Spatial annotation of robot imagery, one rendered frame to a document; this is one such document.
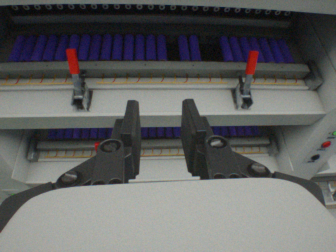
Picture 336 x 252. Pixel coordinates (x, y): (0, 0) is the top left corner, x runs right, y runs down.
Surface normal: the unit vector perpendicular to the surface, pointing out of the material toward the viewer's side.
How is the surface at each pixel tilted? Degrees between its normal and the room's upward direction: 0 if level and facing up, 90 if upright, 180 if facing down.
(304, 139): 90
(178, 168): 20
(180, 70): 110
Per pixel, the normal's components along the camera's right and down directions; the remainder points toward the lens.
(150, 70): 0.04, 0.90
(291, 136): -1.00, 0.01
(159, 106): 0.06, -0.44
